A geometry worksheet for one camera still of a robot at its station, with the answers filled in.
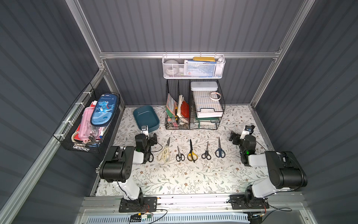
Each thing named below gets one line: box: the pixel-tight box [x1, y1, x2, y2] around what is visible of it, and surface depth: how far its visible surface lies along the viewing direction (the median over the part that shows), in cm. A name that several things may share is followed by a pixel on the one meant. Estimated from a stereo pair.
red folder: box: [180, 100, 190, 118], surface depth 113 cm
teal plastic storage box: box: [132, 105, 160, 133], surface depth 114 cm
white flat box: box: [190, 81, 218, 92], surface depth 104 cm
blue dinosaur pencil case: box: [90, 93, 118, 127], surface depth 71 cm
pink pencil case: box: [78, 106, 100, 144], surface depth 69 cm
